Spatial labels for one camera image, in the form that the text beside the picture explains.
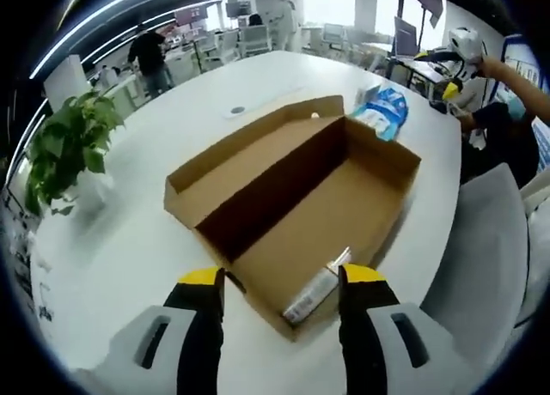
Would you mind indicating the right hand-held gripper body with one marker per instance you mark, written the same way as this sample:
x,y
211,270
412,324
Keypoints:
x,y
466,40

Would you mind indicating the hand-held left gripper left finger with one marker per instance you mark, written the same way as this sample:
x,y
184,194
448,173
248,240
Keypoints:
x,y
202,317

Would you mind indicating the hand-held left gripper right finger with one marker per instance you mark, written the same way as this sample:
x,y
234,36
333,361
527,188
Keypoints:
x,y
361,317

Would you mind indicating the blue wet wipes pack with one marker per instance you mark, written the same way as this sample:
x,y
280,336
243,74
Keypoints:
x,y
391,105

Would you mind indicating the brown cardboard shoe box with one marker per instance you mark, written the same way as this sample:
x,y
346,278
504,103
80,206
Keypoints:
x,y
279,223

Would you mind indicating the purple computer monitor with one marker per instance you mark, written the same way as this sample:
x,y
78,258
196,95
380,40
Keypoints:
x,y
406,36

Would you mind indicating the white blue sign board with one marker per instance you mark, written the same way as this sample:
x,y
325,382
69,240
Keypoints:
x,y
517,56

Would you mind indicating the long white carton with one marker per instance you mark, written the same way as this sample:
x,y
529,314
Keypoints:
x,y
311,294

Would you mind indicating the large dark screen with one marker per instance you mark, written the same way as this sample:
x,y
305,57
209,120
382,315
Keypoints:
x,y
421,0

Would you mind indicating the grey office chair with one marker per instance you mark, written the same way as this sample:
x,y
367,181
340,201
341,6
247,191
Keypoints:
x,y
485,249

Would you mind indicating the white office chair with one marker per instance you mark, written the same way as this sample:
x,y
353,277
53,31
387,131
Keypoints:
x,y
253,40
227,47

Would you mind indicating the green potted plant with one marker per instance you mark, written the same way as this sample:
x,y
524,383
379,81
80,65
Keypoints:
x,y
64,146

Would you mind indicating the purple wall screen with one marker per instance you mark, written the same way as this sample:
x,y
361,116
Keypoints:
x,y
191,15

